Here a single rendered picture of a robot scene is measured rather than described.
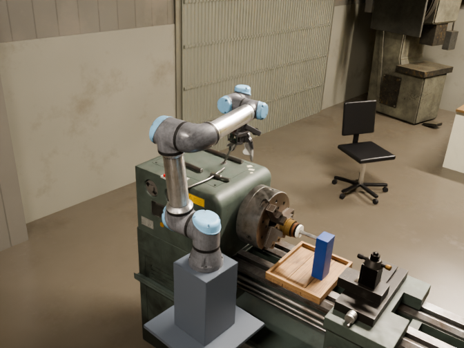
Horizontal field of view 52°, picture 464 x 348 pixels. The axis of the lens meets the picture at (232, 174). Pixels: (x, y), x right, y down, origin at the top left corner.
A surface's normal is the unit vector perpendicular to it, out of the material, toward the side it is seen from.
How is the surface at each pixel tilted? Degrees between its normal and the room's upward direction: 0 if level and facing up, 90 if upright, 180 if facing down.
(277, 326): 0
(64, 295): 0
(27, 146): 90
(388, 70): 90
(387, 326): 0
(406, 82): 90
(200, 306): 90
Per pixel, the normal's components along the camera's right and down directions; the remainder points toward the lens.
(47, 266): 0.04, -0.90
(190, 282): -0.66, 0.30
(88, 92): 0.75, 0.32
